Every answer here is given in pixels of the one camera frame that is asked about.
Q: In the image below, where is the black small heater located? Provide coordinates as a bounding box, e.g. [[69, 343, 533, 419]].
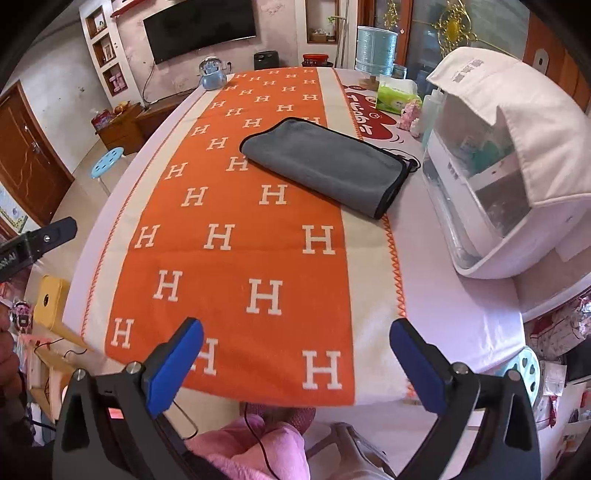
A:
[[253, 50, 280, 70]]

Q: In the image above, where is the black flat screen television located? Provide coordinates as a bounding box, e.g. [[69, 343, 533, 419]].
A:
[[143, 0, 256, 64]]

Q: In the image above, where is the orange H-pattern table runner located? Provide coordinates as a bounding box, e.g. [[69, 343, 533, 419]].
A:
[[64, 67, 409, 406]]

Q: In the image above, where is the pink toy poodle figure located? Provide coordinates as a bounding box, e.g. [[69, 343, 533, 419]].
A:
[[399, 98, 422, 131]]

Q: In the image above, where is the light green perforated stool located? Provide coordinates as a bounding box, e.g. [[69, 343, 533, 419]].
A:
[[496, 346, 541, 405]]

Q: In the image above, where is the pink clothing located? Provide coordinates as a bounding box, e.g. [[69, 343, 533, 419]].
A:
[[185, 403, 315, 479]]

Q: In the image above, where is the purple and grey towel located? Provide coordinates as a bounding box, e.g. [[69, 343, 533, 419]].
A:
[[239, 117, 420, 220]]

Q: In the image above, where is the white squeeze bottle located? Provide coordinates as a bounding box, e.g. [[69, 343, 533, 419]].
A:
[[419, 88, 445, 145]]

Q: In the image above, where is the white cloth cover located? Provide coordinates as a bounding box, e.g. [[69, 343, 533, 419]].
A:
[[427, 47, 591, 207]]

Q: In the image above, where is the red and black bin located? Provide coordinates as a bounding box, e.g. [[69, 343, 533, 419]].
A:
[[301, 53, 329, 67]]

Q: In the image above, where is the wooden tv cabinet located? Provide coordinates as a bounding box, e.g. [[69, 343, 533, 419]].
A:
[[95, 92, 190, 155]]

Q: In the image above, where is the brown wooden door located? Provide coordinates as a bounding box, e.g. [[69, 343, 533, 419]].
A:
[[0, 81, 74, 226]]

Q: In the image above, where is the light blue table lamp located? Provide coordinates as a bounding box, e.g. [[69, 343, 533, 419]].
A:
[[355, 26, 398, 91]]

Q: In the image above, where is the white sterilizer cabinet appliance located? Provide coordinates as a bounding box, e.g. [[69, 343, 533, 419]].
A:
[[423, 94, 584, 279]]

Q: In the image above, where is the blue round plastic stool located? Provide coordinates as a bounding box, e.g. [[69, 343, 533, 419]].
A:
[[90, 147, 127, 196]]

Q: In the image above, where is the yellow plastic chair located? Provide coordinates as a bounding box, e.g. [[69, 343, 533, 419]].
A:
[[33, 275, 87, 348]]

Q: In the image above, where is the green tissue pack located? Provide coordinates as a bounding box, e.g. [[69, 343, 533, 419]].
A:
[[376, 75, 422, 115]]

